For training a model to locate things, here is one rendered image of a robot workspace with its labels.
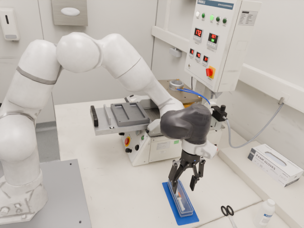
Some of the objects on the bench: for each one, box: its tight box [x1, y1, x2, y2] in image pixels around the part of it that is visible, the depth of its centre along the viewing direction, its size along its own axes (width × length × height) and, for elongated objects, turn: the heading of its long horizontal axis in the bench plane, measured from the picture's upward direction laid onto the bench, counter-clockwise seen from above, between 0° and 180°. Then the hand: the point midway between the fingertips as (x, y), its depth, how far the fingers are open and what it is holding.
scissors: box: [221, 205, 238, 228], centre depth 92 cm, size 14×6×1 cm, turn 179°
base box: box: [132, 128, 223, 166], centre depth 131 cm, size 54×38×17 cm
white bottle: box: [253, 199, 275, 228], centre depth 89 cm, size 5×5×14 cm
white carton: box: [247, 143, 304, 187], centre depth 115 cm, size 12×23×7 cm, turn 18°
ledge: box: [218, 141, 304, 228], centre depth 102 cm, size 30×84×4 cm, turn 14°
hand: (183, 185), depth 94 cm, fingers open, 8 cm apart
